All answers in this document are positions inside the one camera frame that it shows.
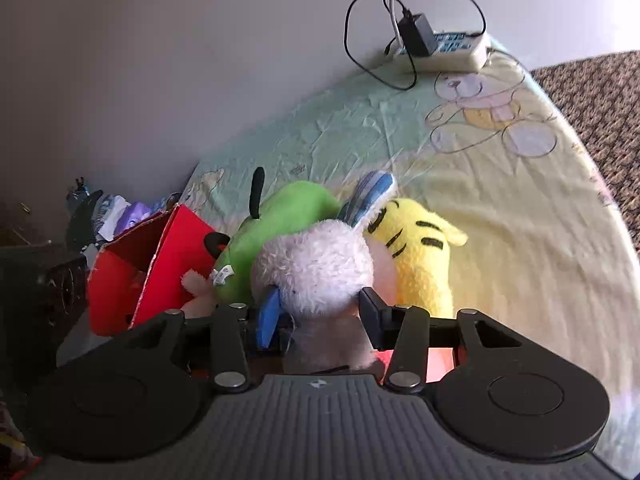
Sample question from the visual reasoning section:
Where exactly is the yellow tiger plush toy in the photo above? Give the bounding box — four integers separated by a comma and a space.
368, 197, 468, 318

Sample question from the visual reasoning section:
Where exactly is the white pink plush bunny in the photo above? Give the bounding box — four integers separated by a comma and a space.
181, 170, 397, 375

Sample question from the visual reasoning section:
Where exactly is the green plush toy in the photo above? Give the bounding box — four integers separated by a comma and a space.
204, 167, 340, 306

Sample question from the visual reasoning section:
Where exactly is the red cardboard box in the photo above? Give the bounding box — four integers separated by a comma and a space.
88, 205, 215, 337

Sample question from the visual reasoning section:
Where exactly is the cartoon printed bed sheet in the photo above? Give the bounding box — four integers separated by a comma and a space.
180, 52, 639, 478

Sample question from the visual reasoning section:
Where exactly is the clutter pile beside bed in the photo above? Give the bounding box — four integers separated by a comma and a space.
65, 177, 180, 252

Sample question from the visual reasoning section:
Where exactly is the white power strip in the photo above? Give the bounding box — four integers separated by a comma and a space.
393, 32, 491, 73

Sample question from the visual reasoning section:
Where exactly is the black power adapter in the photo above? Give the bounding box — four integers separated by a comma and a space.
398, 11, 438, 58

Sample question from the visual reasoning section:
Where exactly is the brown patterned blanket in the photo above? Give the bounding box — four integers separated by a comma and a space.
533, 51, 640, 245

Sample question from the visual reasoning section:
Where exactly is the black adapter cable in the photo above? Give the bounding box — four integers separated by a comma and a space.
342, 0, 488, 92

